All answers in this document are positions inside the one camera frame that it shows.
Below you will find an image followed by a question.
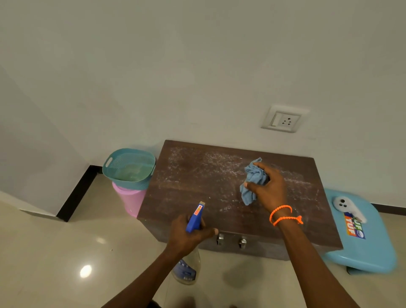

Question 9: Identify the person's left hand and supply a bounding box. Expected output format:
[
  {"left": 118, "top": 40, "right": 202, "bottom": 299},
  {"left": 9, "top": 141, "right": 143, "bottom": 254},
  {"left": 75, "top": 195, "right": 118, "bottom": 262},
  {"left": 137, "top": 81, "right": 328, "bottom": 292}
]
[{"left": 165, "top": 213, "right": 219, "bottom": 259}]

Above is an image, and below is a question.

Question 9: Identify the person's right hand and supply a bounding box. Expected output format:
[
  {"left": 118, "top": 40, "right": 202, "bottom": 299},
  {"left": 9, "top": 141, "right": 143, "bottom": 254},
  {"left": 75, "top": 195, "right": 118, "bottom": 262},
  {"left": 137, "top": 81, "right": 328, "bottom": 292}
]
[{"left": 243, "top": 162, "right": 288, "bottom": 214}]

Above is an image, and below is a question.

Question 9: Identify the blue-topped spray bottle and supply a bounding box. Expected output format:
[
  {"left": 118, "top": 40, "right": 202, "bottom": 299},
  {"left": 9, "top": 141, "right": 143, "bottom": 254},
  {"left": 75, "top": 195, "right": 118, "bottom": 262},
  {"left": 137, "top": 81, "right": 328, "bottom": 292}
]
[{"left": 171, "top": 201, "right": 206, "bottom": 285}]

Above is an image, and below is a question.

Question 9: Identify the blue cloth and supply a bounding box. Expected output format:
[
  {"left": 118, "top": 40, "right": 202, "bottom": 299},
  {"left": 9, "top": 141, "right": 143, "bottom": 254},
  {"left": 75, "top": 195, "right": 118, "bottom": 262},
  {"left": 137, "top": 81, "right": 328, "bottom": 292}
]
[{"left": 239, "top": 157, "right": 270, "bottom": 206}]

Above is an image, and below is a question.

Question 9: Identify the dark wooden cabinet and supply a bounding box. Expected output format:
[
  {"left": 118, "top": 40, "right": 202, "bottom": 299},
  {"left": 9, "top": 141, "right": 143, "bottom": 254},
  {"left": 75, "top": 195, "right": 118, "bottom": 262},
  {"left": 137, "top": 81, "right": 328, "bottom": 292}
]
[{"left": 137, "top": 140, "right": 344, "bottom": 261}]

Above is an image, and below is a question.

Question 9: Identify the person's right forearm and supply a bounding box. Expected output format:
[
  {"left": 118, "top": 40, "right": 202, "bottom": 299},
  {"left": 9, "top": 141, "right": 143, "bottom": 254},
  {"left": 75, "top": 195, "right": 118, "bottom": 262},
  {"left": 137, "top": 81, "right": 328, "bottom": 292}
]
[{"left": 276, "top": 219, "right": 361, "bottom": 308}]

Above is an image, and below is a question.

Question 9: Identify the person's left forearm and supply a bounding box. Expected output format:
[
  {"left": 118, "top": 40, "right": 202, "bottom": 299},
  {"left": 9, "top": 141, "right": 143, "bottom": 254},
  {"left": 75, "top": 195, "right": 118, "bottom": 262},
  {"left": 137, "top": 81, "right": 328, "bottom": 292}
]
[{"left": 101, "top": 247, "right": 181, "bottom": 308}]

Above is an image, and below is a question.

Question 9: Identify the pink plastic bin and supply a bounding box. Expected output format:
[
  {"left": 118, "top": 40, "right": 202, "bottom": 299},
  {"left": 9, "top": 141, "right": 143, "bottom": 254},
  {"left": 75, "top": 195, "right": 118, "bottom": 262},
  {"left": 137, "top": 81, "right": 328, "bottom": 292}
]
[{"left": 112, "top": 181, "right": 147, "bottom": 219}]

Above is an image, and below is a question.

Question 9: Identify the white handheld controller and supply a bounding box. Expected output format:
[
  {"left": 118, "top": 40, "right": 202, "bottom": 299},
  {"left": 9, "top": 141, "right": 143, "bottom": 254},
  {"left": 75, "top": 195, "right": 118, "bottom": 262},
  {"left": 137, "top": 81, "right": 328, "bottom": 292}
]
[{"left": 332, "top": 196, "right": 368, "bottom": 224}]

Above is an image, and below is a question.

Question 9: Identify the teal plastic basket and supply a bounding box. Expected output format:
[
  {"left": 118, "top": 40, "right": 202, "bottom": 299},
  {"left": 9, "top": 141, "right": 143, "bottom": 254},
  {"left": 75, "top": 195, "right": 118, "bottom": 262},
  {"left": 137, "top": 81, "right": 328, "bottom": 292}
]
[{"left": 102, "top": 148, "right": 156, "bottom": 191}]

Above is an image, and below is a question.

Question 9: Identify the colourful stool sticker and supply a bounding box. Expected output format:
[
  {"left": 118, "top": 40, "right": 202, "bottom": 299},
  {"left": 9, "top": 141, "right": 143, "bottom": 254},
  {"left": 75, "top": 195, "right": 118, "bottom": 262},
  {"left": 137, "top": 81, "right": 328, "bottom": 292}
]
[{"left": 343, "top": 212, "right": 366, "bottom": 240}]

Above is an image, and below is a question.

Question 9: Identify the black skirting board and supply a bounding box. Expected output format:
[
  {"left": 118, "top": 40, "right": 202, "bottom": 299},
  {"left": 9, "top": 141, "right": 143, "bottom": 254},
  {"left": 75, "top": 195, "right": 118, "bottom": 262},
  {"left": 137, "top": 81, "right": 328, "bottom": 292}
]
[
  {"left": 371, "top": 203, "right": 406, "bottom": 216},
  {"left": 56, "top": 165, "right": 103, "bottom": 223}
]

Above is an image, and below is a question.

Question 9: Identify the light blue plastic stool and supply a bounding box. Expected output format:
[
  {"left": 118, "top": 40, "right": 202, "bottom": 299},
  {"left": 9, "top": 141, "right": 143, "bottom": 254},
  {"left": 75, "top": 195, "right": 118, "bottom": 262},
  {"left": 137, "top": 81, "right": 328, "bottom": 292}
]
[{"left": 322, "top": 189, "right": 398, "bottom": 275}]

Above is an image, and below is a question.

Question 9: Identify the orange beaded bracelet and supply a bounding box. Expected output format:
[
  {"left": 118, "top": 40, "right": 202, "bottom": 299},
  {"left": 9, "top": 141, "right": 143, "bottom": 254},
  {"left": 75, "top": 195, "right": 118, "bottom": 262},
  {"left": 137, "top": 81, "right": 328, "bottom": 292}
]
[{"left": 269, "top": 205, "right": 304, "bottom": 227}]

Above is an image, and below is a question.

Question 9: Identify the white wall socket plate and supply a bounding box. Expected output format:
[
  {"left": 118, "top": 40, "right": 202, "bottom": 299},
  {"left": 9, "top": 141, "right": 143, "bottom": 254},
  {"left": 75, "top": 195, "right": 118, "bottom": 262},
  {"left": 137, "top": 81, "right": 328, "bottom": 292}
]
[{"left": 261, "top": 105, "right": 310, "bottom": 133}]

